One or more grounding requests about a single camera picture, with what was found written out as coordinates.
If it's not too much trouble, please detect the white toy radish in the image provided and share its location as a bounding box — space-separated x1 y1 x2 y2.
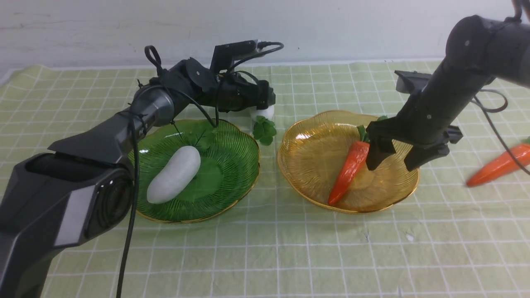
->
146 129 217 205
249 105 277 146

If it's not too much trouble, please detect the amber plastic plate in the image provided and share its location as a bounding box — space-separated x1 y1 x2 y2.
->
277 110 420 214

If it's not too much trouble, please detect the green plastic plate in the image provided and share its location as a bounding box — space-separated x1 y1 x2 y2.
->
136 120 260 224

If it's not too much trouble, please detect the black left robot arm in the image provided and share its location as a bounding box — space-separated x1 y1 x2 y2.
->
1 58 276 298

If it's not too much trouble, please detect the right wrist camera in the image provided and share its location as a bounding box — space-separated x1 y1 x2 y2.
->
394 70 431 94

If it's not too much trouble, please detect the green checked tablecloth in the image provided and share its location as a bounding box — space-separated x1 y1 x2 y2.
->
0 61 529 298

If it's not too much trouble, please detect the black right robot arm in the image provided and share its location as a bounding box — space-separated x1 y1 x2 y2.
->
366 0 530 171

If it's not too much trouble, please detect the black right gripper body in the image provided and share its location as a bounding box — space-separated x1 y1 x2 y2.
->
366 58 493 147

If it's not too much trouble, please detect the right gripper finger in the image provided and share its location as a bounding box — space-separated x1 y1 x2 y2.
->
404 126 463 171
366 136 396 171

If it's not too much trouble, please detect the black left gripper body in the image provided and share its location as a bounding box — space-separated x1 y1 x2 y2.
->
201 71 276 113

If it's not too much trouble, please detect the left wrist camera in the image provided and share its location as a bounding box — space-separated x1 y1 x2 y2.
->
210 39 260 73

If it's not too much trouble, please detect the orange toy carrot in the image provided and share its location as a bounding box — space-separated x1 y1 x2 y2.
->
327 125 371 206
466 138 530 188

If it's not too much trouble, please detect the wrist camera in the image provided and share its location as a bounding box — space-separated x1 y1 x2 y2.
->
210 39 260 73
394 70 431 94

